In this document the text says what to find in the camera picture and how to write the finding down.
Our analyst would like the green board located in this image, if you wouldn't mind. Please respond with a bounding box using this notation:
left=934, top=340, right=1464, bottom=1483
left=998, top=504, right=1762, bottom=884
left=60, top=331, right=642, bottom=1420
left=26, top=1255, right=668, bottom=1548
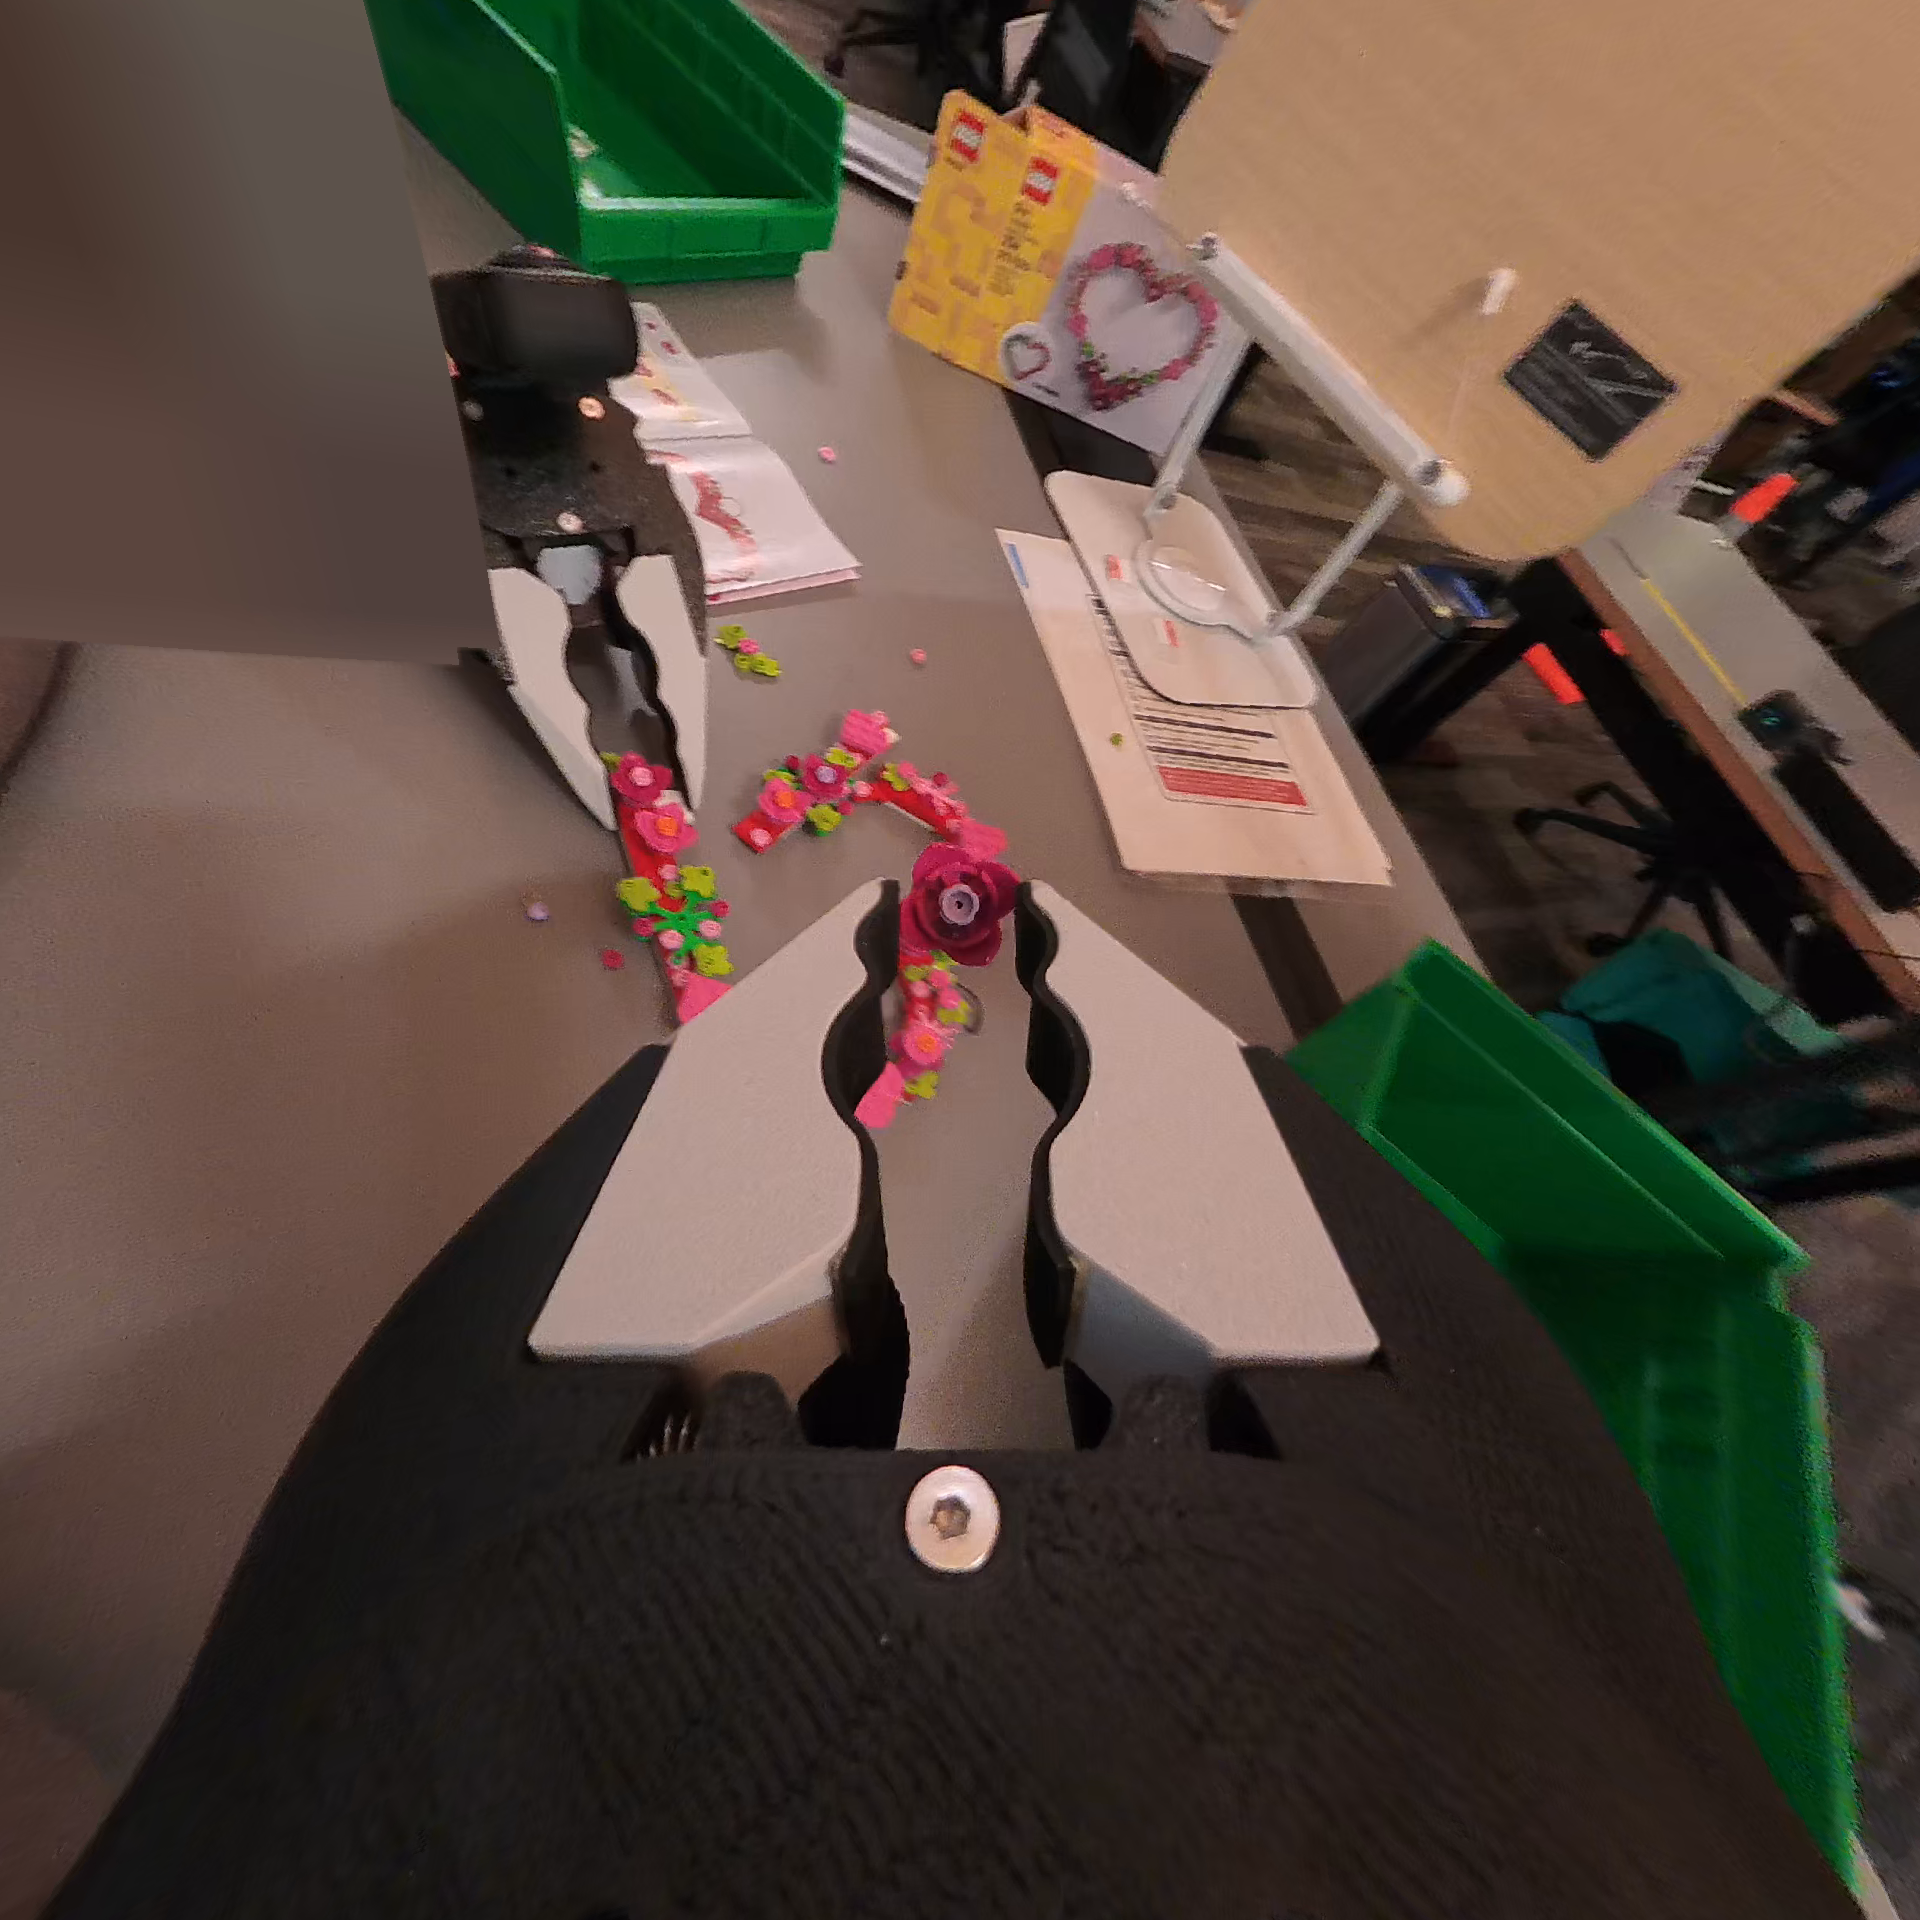
left=1286, top=938, right=1870, bottom=1896

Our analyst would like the wooden edged side table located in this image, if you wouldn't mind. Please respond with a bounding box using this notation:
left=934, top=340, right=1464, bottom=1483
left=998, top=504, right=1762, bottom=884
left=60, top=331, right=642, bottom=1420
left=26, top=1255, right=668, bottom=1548
left=1506, top=533, right=1920, bottom=1021

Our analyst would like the lego instruction booklet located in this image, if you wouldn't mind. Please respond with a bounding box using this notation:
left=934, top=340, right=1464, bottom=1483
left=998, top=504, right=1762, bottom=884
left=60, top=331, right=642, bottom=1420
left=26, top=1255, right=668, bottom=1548
left=607, top=300, right=864, bottom=605

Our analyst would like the magenta lego rose lavender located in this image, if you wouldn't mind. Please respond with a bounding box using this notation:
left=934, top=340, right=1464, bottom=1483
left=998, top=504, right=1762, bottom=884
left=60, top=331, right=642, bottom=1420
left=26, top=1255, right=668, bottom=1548
left=900, top=844, right=1023, bottom=970

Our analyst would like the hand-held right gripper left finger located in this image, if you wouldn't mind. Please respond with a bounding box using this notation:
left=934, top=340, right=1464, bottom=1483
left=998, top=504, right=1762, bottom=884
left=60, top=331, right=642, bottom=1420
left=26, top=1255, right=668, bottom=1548
left=525, top=879, right=916, bottom=1455

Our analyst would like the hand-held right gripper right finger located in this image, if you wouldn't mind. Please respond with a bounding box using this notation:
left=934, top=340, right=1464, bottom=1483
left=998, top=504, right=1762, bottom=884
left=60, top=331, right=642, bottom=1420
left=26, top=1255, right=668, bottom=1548
left=1016, top=881, right=1383, bottom=1455

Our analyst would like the dark storage box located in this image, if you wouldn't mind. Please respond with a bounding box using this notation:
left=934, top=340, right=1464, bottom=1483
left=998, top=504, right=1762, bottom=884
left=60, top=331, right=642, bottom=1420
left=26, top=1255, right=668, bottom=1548
left=1327, top=563, right=1520, bottom=769

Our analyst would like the black office chair base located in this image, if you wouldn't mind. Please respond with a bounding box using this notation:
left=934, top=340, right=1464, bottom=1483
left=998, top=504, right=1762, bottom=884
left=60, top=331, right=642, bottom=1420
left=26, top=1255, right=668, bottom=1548
left=1515, top=779, right=1741, bottom=953

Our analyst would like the green plastic storage bin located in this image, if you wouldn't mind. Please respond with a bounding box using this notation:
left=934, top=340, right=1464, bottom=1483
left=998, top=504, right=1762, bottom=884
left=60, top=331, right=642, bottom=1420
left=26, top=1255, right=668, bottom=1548
left=363, top=0, right=847, bottom=289

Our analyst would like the curved lego flower heart section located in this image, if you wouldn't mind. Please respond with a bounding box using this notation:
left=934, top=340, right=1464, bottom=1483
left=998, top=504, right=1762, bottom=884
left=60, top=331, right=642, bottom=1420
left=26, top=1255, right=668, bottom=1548
left=731, top=708, right=1010, bottom=1129

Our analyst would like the straight red lego flower strip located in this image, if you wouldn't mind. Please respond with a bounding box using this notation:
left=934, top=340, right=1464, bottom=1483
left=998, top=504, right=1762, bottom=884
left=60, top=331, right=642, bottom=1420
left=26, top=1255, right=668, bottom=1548
left=604, top=751, right=735, bottom=1024

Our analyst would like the black device with blue light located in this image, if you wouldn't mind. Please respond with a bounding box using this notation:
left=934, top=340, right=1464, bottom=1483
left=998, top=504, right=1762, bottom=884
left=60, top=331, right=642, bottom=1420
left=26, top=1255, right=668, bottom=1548
left=1739, top=691, right=1870, bottom=858

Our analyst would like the teal bag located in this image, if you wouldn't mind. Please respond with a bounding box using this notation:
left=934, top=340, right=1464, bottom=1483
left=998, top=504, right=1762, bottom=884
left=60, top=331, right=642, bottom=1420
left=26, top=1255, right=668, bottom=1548
left=1546, top=928, right=1853, bottom=1097

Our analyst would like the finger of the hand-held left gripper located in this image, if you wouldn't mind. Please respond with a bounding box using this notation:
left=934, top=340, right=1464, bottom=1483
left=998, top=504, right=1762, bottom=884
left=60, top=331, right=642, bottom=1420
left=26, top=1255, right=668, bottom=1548
left=607, top=556, right=710, bottom=811
left=484, top=570, right=620, bottom=832

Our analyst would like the yellow and white lego box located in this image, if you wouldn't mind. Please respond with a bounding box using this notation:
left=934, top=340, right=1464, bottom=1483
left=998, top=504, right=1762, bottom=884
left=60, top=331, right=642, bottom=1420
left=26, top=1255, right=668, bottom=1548
left=887, top=89, right=1259, bottom=455

